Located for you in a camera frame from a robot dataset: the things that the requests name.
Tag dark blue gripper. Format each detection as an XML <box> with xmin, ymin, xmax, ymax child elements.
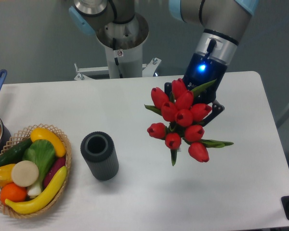
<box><xmin>164</xmin><ymin>53</ymin><xmax>227</xmax><ymax>127</ymax></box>

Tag red tulip bouquet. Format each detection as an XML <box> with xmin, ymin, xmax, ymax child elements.
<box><xmin>145</xmin><ymin>78</ymin><xmax>233</xmax><ymax>165</ymax></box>

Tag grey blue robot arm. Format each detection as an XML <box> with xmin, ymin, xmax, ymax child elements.
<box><xmin>69</xmin><ymin>0</ymin><xmax>258</xmax><ymax>125</ymax></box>

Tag dark grey ribbed vase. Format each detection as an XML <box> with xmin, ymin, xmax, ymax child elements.
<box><xmin>80</xmin><ymin>131</ymin><xmax>119</xmax><ymax>181</ymax></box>

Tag purple sweet potato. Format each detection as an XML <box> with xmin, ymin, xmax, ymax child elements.
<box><xmin>43</xmin><ymin>157</ymin><xmax>66</xmax><ymax>188</ymax></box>

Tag yellow squash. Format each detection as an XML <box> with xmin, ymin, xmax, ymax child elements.
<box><xmin>30</xmin><ymin>128</ymin><xmax>66</xmax><ymax>157</ymax></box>

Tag green bok choy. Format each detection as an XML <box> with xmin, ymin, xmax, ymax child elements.
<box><xmin>22</xmin><ymin>140</ymin><xmax>55</xmax><ymax>199</ymax></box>

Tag woven wicker basket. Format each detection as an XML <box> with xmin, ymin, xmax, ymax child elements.
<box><xmin>0</xmin><ymin>124</ymin><xmax>72</xmax><ymax>218</ymax></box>

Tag yellow banana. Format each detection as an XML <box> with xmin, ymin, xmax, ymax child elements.
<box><xmin>5</xmin><ymin>166</ymin><xmax>67</xmax><ymax>215</ymax></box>

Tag beige round disc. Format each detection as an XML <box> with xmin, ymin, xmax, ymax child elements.
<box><xmin>11</xmin><ymin>160</ymin><xmax>39</xmax><ymax>187</ymax></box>

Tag green cucumber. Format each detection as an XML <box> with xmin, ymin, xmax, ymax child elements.
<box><xmin>0</xmin><ymin>139</ymin><xmax>32</xmax><ymax>167</ymax></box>

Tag orange fruit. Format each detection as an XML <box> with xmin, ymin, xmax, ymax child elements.
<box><xmin>0</xmin><ymin>183</ymin><xmax>27</xmax><ymax>205</ymax></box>

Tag yellow bell pepper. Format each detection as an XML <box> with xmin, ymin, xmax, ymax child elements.
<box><xmin>0</xmin><ymin>164</ymin><xmax>16</xmax><ymax>187</ymax></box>

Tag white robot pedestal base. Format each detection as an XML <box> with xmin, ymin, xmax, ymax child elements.
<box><xmin>74</xmin><ymin>13</ymin><xmax>161</xmax><ymax>80</ymax></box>

